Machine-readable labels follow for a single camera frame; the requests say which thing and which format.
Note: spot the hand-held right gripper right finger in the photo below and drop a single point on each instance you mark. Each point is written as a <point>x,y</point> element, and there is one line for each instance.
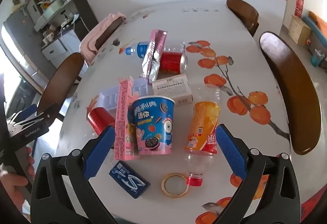
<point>231,150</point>

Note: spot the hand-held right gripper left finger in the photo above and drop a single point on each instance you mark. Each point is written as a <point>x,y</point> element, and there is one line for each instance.
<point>99,155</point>

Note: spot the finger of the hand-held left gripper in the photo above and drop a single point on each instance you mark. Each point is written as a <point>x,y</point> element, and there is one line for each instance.
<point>49,113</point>

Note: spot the white cardboard box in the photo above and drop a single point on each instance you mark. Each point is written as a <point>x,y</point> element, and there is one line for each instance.
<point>173,88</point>

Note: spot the pink foil wrapper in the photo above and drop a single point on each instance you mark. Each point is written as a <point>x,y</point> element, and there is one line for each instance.
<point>153,65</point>

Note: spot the person's left hand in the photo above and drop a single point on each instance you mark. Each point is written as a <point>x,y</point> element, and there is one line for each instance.
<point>12,184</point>

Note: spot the brown wooden chair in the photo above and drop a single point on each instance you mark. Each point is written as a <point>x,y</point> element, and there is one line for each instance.
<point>107,31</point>
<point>61,81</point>
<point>293,91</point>
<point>242,12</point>

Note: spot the red drink can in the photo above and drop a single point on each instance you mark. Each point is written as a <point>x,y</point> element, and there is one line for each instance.
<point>99,118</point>
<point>171,62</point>

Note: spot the blue gum box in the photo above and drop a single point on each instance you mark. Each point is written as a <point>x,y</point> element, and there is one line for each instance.
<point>127,179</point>

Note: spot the pink cardboard box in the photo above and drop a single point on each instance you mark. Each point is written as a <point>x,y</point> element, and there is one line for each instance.
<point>121,124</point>

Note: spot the orange label plastic bottle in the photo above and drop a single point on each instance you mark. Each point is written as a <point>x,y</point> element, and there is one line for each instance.
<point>204,122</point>

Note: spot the clear plastic tray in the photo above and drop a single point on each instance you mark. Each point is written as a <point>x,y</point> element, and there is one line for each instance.
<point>109,99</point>

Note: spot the blue cookie cup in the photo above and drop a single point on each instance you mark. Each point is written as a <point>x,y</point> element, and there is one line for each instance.
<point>153,124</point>

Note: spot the white low cabinet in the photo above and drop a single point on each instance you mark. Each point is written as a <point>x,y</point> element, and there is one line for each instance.
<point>61,48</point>

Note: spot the roll of clear tape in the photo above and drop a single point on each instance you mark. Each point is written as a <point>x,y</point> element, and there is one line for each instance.
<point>164,189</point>

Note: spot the chair with pink cushion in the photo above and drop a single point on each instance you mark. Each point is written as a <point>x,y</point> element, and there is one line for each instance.
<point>89,40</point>

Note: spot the clear water bottle blue label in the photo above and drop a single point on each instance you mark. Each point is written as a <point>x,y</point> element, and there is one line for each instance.
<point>140,49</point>

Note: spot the teal cup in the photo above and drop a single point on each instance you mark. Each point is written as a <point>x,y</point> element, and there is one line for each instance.
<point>316,59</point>

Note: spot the small wooden cabinet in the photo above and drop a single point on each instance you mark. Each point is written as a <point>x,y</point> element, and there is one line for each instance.
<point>299,30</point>

